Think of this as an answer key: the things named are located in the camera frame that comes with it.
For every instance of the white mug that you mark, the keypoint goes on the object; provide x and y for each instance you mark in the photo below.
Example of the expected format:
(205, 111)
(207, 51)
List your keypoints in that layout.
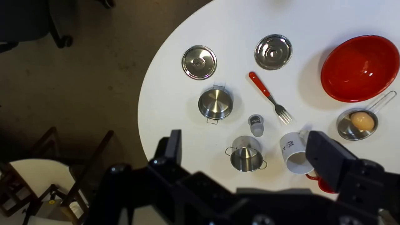
(293, 153)

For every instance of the small steel pot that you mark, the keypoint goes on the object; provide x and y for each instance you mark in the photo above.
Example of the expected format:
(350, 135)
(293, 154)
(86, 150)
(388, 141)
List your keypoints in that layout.
(215, 104)

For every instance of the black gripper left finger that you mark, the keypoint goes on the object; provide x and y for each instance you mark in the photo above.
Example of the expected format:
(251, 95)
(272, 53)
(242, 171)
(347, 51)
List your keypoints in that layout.
(168, 149)

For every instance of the steel pot with handles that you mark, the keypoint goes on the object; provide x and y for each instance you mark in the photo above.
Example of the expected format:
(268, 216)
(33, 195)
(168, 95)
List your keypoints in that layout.
(245, 154)

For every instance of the small steel pan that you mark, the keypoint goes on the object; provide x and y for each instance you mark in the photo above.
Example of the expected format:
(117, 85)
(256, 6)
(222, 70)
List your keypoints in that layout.
(347, 131)

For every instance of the wooden chair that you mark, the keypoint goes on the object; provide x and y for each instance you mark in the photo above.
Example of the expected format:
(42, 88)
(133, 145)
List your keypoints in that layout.
(70, 205)

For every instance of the red bowl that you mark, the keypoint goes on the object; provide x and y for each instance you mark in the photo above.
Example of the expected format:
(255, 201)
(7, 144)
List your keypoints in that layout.
(360, 68)

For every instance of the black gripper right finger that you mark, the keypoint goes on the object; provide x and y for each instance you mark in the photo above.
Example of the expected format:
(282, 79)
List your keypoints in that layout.
(333, 164)

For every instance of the steel lid with knob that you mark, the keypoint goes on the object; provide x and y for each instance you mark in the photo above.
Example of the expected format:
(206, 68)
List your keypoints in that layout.
(198, 63)

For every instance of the small steel salt shaker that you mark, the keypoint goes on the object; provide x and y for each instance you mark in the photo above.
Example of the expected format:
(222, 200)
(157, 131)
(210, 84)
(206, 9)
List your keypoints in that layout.
(256, 125)

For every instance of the brown egg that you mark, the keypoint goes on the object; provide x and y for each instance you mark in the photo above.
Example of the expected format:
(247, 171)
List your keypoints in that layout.
(361, 120)

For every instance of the red cup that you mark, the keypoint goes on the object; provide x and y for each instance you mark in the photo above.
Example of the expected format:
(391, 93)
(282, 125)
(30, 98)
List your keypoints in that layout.
(321, 184)

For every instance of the black office chair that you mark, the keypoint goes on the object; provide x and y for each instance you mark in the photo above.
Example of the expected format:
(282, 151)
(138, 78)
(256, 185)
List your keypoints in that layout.
(26, 20)

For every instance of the flat steel lid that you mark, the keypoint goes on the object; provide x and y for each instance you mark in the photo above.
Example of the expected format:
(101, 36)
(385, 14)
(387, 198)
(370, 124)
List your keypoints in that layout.
(272, 51)

